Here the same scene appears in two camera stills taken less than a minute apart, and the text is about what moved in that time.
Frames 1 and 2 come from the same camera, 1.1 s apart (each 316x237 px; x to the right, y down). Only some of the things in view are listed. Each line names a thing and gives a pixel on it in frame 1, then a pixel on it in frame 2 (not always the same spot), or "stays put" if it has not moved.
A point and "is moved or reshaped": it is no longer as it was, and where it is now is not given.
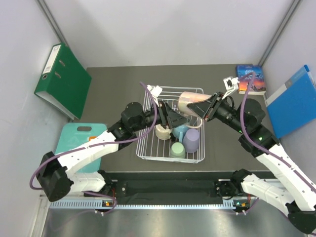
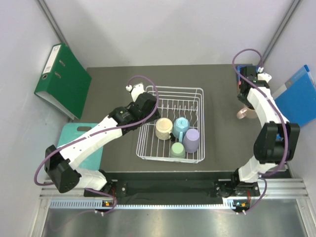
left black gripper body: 163,114 -> 155,116
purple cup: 191,140 stays put
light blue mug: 178,132 stays put
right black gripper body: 213,109 -> 241,98
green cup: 177,150 stays put
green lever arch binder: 64,82 stays put
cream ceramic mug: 162,133 stays put
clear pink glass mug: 184,98 is moved or reshaped
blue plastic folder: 294,105 stays put
